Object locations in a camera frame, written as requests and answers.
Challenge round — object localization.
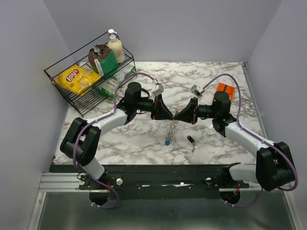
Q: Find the orange small box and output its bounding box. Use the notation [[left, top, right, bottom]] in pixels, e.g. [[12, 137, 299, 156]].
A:
[[216, 83, 235, 100]]

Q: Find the brown green snack bag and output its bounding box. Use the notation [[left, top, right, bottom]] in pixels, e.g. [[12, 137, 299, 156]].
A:
[[88, 45, 118, 78]]

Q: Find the white green snack bag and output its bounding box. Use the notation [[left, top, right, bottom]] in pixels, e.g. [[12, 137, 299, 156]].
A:
[[96, 64, 135, 99]]

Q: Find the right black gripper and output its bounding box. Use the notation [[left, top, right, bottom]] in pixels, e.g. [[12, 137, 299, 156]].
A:
[[174, 97, 219, 125]]

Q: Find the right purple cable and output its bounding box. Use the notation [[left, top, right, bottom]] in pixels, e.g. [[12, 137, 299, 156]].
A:
[[199, 73, 299, 208]]

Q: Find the yellow Lays chips bag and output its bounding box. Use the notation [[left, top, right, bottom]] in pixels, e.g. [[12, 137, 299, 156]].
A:
[[52, 65, 100, 96]]

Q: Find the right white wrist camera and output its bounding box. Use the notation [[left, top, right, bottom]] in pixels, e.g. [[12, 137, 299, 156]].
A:
[[190, 84, 204, 98]]

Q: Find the cream lotion pump bottle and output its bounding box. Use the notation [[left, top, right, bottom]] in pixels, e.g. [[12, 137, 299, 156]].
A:
[[107, 29, 125, 64]]

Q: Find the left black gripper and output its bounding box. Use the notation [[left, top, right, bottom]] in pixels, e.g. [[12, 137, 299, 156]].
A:
[[134, 94, 173, 121]]

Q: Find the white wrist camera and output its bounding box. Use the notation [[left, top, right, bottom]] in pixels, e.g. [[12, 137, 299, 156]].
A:
[[190, 84, 204, 98], [151, 83, 164, 97]]

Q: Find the black key tag with key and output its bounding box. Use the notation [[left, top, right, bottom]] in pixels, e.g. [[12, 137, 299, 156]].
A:
[[187, 135, 198, 152]]

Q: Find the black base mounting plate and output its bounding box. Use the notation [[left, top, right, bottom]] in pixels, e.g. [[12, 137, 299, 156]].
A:
[[50, 164, 253, 205]]

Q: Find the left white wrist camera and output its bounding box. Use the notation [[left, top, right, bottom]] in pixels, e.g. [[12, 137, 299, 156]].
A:
[[151, 83, 164, 97]]

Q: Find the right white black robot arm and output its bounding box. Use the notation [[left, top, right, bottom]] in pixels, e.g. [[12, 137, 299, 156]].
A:
[[174, 92, 297, 191]]

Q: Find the black wire rack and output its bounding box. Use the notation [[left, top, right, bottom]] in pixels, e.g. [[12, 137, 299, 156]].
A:
[[44, 30, 136, 116]]

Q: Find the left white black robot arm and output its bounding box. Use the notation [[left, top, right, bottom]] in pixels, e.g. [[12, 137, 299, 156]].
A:
[[60, 80, 173, 189]]

